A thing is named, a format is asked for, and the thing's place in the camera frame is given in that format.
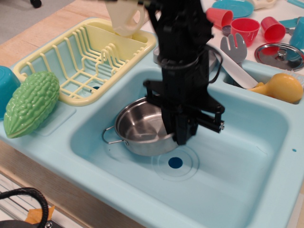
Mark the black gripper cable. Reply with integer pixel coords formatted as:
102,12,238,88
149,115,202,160
204,45,224,84

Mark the orange tape piece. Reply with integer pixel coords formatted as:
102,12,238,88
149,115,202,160
25,206,55,225

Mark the red plastic cup right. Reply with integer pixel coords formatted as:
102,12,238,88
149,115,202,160
261,17,285,43

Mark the black braided cable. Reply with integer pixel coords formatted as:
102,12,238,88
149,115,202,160
0,187,49,228

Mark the blue plastic bowl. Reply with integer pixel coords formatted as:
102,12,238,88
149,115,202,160
0,66,21,121

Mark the blue plastic utensil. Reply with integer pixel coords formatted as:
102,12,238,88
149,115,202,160
279,17,301,28

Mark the yellow plastic drying rack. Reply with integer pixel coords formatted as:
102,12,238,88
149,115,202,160
13,18,157,106

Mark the stainless steel pot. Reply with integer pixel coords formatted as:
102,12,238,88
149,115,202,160
102,97,179,156

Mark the grey plastic fork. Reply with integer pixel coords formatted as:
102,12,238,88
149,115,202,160
220,33,247,66

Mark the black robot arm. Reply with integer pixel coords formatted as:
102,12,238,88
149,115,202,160
106,0,225,145

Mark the cream plastic jug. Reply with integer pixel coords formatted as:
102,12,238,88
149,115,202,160
105,0,145,37

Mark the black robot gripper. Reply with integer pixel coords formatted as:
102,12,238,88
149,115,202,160
143,57,225,145

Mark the red plastic bowl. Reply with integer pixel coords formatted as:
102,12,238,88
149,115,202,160
230,18,260,47

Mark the yellow dish brush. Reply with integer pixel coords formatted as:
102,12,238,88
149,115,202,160
248,70,304,104

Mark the black chair wheel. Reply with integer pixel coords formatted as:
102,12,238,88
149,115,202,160
30,0,42,9

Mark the red plastic cup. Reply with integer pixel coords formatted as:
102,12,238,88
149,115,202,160
206,8,234,29
261,17,285,43

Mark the cream plastic object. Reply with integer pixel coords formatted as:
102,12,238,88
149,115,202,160
250,0,277,10

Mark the blue plastic cup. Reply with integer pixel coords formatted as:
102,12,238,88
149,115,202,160
289,17,304,49

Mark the grey toy faucet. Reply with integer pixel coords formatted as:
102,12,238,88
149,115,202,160
153,46,218,72

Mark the red plastic cup left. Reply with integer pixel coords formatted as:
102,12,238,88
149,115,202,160
206,8,234,29

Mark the light blue toy sink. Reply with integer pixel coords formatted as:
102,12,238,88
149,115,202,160
0,53,304,228

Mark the steel pot lid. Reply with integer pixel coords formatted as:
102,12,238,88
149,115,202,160
255,43,304,71

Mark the blue plastic plate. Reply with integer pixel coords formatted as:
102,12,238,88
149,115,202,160
212,0,254,19

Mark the white plastic knife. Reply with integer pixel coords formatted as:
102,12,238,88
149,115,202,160
215,51,258,89

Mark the green toy bitter melon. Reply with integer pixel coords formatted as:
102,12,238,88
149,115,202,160
3,71,60,139

